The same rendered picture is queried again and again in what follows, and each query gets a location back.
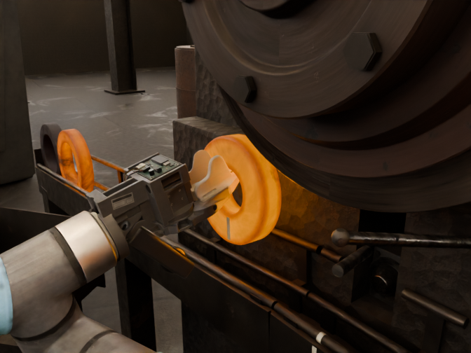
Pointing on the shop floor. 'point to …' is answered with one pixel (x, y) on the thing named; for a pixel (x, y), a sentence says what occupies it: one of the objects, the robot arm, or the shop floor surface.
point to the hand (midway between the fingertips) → (235, 176)
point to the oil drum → (185, 81)
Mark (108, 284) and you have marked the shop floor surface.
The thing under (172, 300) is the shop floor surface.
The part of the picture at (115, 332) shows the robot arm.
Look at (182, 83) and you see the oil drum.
